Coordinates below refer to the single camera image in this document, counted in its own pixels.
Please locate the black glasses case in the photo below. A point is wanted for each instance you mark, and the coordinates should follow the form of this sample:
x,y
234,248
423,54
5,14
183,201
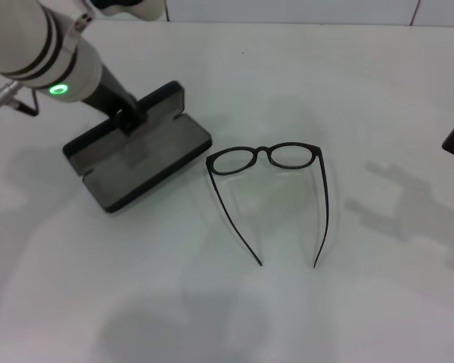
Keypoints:
x,y
143,177

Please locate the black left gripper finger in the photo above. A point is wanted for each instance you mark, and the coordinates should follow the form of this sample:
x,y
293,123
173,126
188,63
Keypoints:
x,y
125,125
136,113

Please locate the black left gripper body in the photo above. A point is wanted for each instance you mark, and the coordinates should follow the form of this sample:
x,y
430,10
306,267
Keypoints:
x,y
109,94

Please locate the black glasses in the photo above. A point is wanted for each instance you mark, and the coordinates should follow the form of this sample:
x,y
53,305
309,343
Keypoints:
x,y
232,160

